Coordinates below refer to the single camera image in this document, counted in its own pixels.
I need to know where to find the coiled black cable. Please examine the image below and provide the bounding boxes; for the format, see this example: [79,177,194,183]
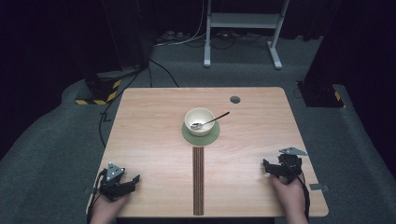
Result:
[210,30,272,50]

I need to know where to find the metal spoon black handle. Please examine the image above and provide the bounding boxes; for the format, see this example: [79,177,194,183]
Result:
[190,111,231,131]

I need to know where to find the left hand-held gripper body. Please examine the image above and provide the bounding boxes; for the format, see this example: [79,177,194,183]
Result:
[98,161,132,202]

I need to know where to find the black stand base yellow stripes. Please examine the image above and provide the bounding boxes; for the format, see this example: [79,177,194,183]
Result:
[75,63,148,106]
[296,79,346,109]

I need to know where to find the grey tape piece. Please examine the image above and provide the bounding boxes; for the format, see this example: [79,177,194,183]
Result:
[309,183,331,192]

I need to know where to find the person's left hand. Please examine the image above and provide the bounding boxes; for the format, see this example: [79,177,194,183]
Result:
[90,193,131,224]

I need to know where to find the white ceramic bowl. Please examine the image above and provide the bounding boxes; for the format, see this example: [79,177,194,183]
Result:
[184,107,216,137]

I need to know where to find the long black floor cable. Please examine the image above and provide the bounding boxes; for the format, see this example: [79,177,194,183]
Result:
[98,68,144,148]

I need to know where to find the green round coaster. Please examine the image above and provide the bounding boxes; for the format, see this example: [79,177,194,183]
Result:
[181,120,220,147]

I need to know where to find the grey power strip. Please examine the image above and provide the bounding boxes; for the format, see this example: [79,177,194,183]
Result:
[156,30,191,44]

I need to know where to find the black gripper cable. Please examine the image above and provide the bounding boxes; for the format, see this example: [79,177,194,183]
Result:
[286,161,312,222]
[87,169,108,224]

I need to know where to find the white metal stand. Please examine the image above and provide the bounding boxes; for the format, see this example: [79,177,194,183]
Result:
[203,0,290,70]

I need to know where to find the brown wooden chopstick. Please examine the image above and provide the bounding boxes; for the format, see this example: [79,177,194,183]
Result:
[192,147,197,217]

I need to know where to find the white cable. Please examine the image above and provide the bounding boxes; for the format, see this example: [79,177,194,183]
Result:
[153,0,209,49]

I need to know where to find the person's right hand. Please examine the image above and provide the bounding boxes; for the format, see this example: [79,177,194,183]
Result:
[269,174,309,224]

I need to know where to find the short black floor cable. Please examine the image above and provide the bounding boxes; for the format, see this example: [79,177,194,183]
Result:
[147,57,180,89]

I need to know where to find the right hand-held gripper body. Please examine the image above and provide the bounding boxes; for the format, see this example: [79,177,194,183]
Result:
[274,147,309,185]

